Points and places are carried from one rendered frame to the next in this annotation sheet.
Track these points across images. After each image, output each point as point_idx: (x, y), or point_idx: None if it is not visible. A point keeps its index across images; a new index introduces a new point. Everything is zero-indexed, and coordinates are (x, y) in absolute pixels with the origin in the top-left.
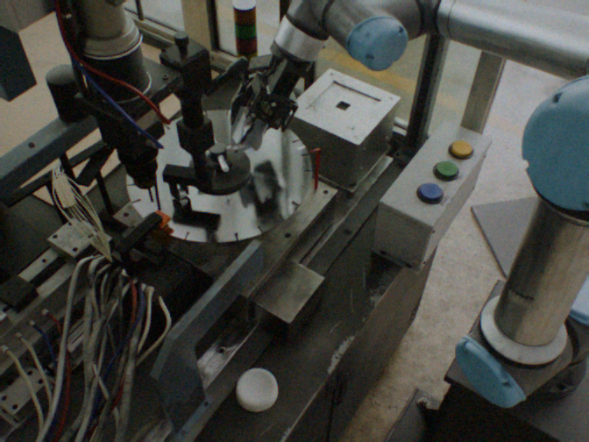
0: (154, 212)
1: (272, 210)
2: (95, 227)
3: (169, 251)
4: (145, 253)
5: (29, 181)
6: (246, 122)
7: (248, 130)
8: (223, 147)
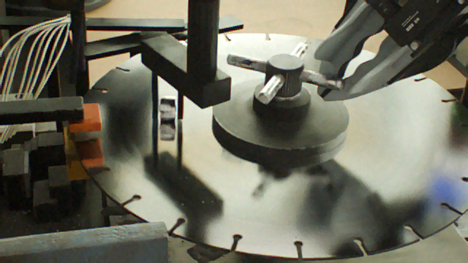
0: (80, 98)
1: (298, 226)
2: (55, 128)
3: (110, 222)
4: (41, 181)
5: (95, 77)
6: (366, 33)
7: (368, 60)
8: (295, 65)
